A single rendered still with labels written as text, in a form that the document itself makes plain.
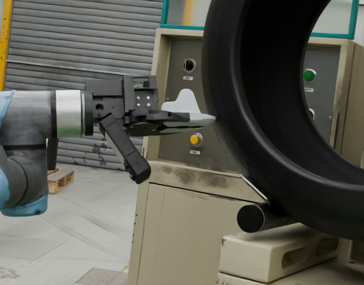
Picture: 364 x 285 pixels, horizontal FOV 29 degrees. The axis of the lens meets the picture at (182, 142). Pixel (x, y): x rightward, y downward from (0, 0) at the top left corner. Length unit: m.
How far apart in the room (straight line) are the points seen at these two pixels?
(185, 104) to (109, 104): 0.12
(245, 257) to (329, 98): 0.75
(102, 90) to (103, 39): 9.41
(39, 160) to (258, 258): 0.37
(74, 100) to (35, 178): 0.13
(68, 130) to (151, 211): 0.89
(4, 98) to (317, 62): 0.93
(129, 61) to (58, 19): 1.23
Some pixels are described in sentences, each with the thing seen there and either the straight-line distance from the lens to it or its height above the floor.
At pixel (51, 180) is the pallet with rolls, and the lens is 7.39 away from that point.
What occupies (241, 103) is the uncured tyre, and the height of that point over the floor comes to 1.08.
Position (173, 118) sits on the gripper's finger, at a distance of 1.10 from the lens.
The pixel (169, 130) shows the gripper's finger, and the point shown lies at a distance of 1.16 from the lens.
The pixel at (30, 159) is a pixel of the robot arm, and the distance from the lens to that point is 1.10.
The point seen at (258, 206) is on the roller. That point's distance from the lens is 1.13.
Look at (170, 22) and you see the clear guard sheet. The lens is 1.99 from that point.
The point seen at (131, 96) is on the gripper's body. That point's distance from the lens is 1.12.
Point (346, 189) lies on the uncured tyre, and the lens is 1.05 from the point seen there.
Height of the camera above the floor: 1.06
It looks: 3 degrees down
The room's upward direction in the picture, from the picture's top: 7 degrees clockwise
